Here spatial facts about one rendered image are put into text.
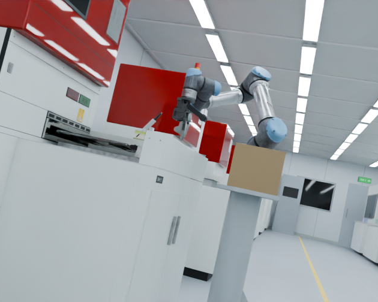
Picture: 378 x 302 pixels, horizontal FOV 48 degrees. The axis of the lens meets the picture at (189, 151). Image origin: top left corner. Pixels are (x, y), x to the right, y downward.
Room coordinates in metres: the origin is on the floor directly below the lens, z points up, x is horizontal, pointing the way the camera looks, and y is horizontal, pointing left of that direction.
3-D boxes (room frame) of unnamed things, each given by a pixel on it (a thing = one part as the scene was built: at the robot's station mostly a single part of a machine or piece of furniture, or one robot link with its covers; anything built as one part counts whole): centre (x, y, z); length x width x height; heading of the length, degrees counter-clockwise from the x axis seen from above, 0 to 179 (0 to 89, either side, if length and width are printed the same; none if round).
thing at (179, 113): (2.11, 0.07, 1.14); 0.09 x 0.08 x 0.12; 75
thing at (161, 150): (1.99, 0.08, 0.89); 0.55 x 0.09 x 0.14; 166
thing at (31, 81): (2.01, 0.68, 1.02); 0.81 x 0.03 x 0.40; 166
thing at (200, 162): (2.49, 0.22, 0.89); 0.62 x 0.35 x 0.14; 76
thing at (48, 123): (2.18, 0.62, 0.89); 0.44 x 0.02 x 0.10; 166
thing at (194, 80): (2.11, 0.06, 1.30); 0.09 x 0.08 x 0.11; 113
